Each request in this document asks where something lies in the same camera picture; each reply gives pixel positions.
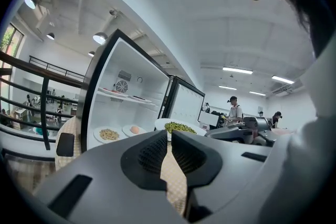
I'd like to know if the round white fan grille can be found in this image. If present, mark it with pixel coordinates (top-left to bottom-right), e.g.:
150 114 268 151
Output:
115 80 129 93

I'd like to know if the plate with egg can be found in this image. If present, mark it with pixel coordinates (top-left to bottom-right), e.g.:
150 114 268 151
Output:
122 124 147 137

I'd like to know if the large window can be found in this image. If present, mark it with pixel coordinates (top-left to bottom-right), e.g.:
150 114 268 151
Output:
0 23 24 57

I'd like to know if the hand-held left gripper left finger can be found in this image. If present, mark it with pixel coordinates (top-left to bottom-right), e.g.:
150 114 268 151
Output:
34 130 184 224

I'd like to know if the white wire fridge shelf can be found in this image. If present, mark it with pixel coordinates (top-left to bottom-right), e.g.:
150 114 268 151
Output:
96 90 158 107

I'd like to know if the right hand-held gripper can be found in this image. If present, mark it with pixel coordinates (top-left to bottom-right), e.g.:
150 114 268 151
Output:
204 116 279 146

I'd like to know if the black rectangular device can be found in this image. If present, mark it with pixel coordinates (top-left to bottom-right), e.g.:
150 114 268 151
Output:
56 133 76 157

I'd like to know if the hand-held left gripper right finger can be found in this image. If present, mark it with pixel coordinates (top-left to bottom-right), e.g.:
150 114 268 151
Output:
171 130 274 223

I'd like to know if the black metal balcony railing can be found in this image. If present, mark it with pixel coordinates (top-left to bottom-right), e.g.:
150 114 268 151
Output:
28 55 86 81

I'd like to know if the white cardboard box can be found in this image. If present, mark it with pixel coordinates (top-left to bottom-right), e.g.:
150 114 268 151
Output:
198 111 220 129

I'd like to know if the person's light shirt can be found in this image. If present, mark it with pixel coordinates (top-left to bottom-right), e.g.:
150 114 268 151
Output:
258 31 336 224

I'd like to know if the plate with green vegetables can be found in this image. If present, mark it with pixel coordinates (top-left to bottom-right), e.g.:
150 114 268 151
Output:
154 118 208 141

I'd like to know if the dark wood-topped railing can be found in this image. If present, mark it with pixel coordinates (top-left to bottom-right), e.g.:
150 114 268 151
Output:
0 51 85 152

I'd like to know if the group of people downstairs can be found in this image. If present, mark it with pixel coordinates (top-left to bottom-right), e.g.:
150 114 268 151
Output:
0 89 65 129

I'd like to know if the black mini fridge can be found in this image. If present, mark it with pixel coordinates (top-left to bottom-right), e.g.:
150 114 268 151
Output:
78 28 206 153

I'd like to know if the white plate of pink food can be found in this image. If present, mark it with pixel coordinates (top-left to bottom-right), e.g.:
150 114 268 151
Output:
98 87 129 97

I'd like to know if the plate with noodles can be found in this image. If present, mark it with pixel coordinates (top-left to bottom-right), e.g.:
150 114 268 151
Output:
93 126 122 144

